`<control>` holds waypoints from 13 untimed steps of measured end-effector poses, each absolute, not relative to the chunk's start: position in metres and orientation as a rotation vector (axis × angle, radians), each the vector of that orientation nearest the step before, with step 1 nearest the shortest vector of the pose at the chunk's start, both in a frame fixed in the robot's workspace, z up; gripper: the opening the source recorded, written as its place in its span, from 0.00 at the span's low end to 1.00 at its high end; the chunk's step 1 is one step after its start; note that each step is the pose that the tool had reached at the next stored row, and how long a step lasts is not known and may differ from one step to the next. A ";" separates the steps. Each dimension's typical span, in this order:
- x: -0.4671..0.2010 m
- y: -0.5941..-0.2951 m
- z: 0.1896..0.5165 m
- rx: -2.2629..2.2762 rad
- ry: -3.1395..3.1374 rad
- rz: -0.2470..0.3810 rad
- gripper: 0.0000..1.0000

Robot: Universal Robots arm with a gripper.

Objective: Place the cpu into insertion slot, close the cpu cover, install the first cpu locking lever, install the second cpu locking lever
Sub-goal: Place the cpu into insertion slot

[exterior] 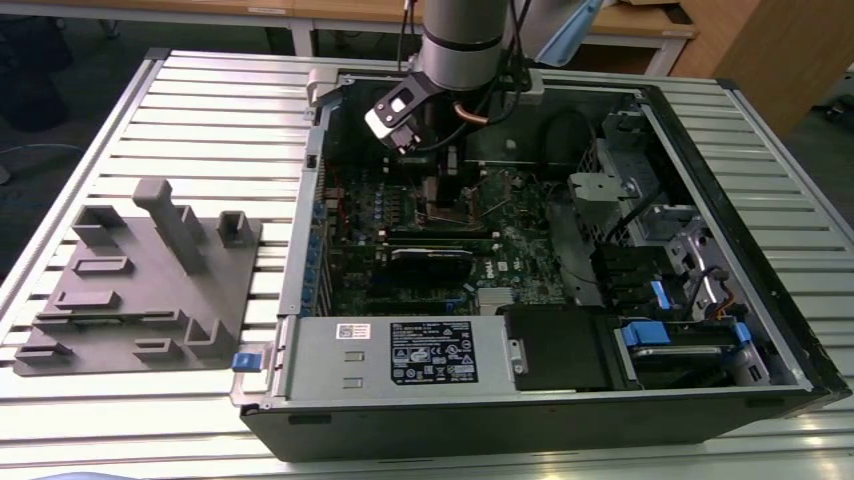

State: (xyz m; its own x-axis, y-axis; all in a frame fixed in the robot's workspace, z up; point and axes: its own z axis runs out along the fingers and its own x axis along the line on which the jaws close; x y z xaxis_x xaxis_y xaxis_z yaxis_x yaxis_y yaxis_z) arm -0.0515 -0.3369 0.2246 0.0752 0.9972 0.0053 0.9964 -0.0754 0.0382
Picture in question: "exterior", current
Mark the small blue disk carrier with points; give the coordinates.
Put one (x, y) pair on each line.
(659, 295)

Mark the silver metal drive cage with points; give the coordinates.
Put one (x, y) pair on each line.
(603, 187)

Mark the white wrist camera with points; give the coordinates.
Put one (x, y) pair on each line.
(390, 122)

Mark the blue case latch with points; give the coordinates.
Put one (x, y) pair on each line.
(247, 362)

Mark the black graphics card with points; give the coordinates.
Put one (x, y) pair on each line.
(434, 272)

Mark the black disk bay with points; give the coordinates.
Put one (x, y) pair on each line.
(627, 270)

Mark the CPU socket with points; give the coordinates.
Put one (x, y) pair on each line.
(450, 215)

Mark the blue round object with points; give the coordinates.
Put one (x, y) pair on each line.
(87, 476)

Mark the black open PC case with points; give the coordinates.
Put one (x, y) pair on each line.
(467, 435)

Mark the black plastic shroud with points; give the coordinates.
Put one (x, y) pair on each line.
(560, 350)

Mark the green motherboard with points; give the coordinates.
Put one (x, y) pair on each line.
(527, 250)

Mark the gray parts rack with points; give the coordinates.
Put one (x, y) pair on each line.
(153, 300)

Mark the black chair base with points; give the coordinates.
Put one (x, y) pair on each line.
(842, 107)

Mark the wooden cabinet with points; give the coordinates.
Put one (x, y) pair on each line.
(767, 45)

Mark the black RAM slot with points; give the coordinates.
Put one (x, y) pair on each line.
(440, 232)

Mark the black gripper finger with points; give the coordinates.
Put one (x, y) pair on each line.
(454, 175)

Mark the silver power supply unit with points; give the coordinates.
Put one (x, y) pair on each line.
(320, 360)

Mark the wooden desk white frame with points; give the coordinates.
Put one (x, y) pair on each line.
(100, 4)
(634, 27)

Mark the small silver heatsink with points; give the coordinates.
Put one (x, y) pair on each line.
(496, 296)

